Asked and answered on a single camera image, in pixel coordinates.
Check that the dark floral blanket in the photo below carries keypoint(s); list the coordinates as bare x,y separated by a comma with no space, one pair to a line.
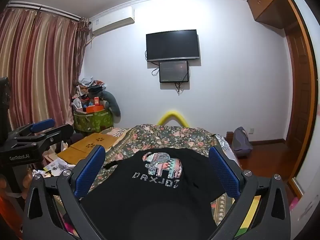
175,135

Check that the grey purple bag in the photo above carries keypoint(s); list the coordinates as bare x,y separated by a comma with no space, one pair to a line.
241,142

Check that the grey plush pillow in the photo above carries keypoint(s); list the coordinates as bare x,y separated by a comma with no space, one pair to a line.
113,105

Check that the yellow foam tube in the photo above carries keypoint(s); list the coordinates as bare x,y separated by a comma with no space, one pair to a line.
172,113

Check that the person's left forearm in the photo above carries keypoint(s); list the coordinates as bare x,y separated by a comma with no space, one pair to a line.
6,212

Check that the black t-shirt with elephant print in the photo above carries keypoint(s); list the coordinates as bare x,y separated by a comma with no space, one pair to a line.
150,200

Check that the plain yellow wooden board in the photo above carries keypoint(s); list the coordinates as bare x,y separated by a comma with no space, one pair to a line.
71,153

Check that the yellow board with flower cutouts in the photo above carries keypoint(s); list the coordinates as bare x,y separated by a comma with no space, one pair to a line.
100,142

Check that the small black wall monitor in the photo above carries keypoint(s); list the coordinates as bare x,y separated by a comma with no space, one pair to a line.
173,71

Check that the green patterned storage box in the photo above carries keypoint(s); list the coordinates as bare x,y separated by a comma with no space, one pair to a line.
92,122

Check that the brown wooden door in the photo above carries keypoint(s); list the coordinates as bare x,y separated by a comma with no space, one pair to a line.
300,92

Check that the pink striped curtain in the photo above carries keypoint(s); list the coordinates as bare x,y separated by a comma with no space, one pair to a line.
37,67

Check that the black wall television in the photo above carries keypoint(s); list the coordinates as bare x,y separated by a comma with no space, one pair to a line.
172,45

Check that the pile of mixed clothes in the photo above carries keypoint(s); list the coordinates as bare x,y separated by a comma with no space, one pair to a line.
87,87

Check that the white air conditioner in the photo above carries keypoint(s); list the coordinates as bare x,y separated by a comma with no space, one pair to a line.
112,21

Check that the yellow green foam mat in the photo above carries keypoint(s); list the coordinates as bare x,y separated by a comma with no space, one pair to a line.
250,212

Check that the orange box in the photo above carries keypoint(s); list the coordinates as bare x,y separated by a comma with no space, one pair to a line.
93,108

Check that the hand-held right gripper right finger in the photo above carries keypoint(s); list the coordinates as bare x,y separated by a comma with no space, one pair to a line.
223,172

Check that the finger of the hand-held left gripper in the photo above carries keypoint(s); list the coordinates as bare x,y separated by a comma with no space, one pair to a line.
42,125
60,131

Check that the white curtain rail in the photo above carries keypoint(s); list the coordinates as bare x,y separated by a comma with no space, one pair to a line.
50,10

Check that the scattered white papers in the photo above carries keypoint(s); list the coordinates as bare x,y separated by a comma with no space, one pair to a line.
57,166

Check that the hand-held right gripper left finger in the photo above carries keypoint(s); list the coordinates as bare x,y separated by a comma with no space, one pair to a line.
91,170

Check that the pink striped sheet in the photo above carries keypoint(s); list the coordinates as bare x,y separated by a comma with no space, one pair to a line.
116,132

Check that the small red box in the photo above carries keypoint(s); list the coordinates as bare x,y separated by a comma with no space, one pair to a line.
96,101

